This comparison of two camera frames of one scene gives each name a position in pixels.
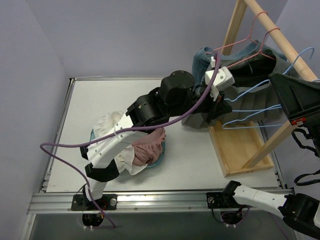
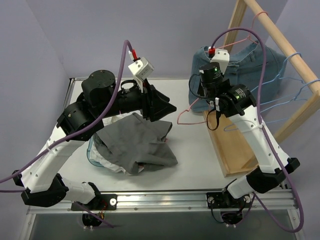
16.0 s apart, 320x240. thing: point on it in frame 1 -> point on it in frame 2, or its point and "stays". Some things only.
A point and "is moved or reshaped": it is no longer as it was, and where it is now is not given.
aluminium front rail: (152, 202) stays
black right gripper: (300, 110) -> (208, 78)
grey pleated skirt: (254, 98) -> (137, 143)
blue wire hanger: (268, 80) is moved or reshaped
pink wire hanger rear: (248, 38) stays
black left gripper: (219, 110) -> (147, 103)
